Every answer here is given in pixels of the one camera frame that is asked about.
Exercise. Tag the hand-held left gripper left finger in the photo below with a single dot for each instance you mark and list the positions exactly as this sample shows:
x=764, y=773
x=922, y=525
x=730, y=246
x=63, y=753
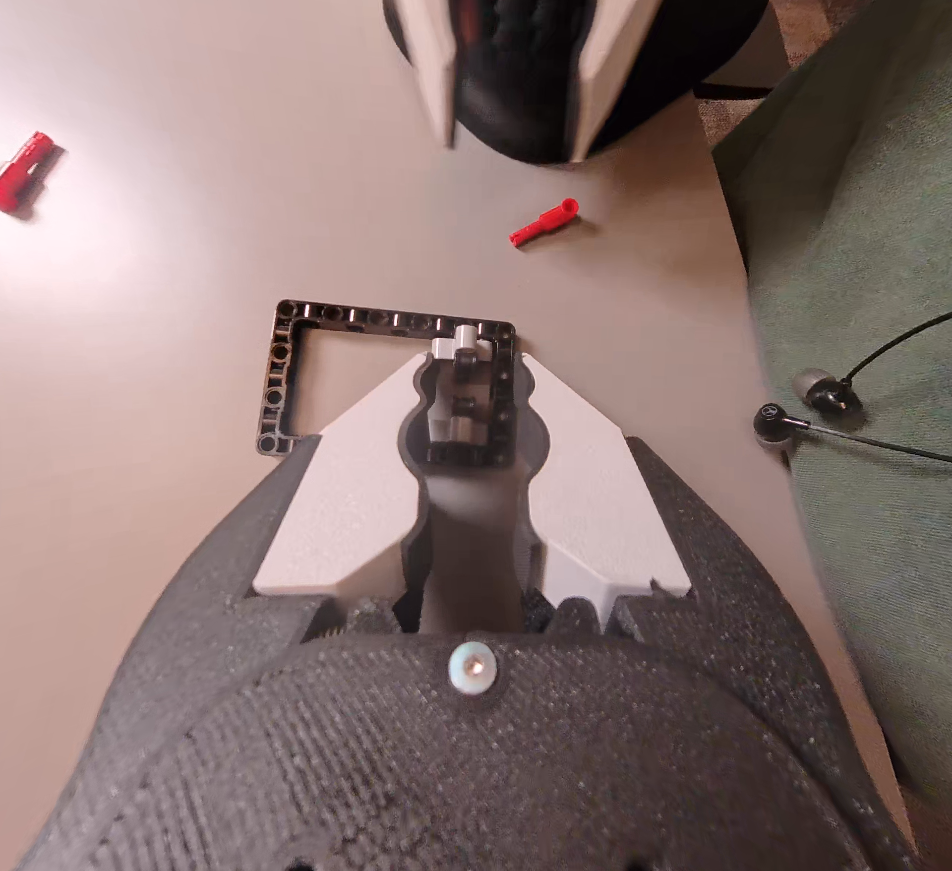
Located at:
x=335, y=484

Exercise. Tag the green cloth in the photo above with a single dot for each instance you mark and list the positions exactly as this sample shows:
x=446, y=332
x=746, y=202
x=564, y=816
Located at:
x=855, y=216

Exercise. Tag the red lego pin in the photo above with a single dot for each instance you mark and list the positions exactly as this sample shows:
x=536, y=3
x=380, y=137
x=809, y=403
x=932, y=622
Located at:
x=543, y=222

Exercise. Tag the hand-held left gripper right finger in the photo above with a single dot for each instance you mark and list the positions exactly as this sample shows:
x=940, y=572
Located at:
x=602, y=506

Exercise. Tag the black bag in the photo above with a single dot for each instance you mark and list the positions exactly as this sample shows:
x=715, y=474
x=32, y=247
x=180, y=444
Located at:
x=714, y=8

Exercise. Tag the black lego frame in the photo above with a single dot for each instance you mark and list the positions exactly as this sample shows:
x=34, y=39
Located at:
x=357, y=319

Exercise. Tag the grey lego connector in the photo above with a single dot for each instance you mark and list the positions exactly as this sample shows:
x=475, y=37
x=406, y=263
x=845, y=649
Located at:
x=462, y=337

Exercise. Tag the red lego connector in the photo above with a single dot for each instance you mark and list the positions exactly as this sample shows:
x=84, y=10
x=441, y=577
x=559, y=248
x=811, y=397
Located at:
x=24, y=173

